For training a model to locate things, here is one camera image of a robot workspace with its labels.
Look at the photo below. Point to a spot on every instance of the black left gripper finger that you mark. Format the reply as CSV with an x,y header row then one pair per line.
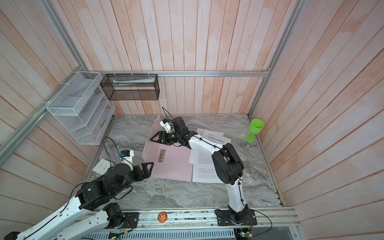
x,y
143,176
147,169

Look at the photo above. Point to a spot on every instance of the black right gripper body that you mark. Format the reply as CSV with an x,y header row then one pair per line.
x,y
171,138

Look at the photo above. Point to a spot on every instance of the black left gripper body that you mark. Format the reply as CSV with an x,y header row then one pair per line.
x,y
134,175

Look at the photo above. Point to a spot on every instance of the pink file folder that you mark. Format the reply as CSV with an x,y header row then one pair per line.
x,y
176,164

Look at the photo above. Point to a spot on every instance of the printed English paper sheet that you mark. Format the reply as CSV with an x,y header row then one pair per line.
x,y
203,168

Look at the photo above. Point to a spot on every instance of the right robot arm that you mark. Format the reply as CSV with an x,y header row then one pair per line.
x,y
228,165

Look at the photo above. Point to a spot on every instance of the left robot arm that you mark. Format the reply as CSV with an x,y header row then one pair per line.
x,y
90,209

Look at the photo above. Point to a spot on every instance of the metal folder clip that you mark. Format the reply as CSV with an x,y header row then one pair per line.
x,y
161,155

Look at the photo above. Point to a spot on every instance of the Chinese titled paper sheet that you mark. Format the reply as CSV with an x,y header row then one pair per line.
x,y
216,137

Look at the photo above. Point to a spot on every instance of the orange round sticker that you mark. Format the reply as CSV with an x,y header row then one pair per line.
x,y
162,217

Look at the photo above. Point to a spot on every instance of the black mesh basket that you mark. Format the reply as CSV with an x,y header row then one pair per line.
x,y
148,93

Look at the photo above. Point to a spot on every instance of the paper in black basket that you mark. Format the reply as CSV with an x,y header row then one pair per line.
x,y
133,82

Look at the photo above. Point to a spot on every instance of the green plastic goblet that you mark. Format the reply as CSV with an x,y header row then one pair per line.
x,y
256,126

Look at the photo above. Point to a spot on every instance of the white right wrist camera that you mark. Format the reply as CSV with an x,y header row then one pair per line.
x,y
167,125

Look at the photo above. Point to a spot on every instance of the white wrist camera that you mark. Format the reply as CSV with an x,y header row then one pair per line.
x,y
127,156
167,125

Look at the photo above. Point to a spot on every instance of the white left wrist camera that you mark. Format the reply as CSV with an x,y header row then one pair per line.
x,y
127,156

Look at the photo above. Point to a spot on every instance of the white wall socket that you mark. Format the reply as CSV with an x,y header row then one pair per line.
x,y
102,166

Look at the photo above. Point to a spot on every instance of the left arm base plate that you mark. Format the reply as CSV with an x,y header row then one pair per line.
x,y
126,220

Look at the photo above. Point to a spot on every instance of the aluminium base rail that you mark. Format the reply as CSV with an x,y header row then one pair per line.
x,y
205,218

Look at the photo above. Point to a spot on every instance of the white wire mesh shelf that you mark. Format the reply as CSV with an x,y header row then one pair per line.
x,y
84,113

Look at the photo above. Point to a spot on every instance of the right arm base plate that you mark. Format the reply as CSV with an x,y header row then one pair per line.
x,y
231,218

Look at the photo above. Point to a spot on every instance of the aluminium frame bar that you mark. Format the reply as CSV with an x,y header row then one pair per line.
x,y
195,74

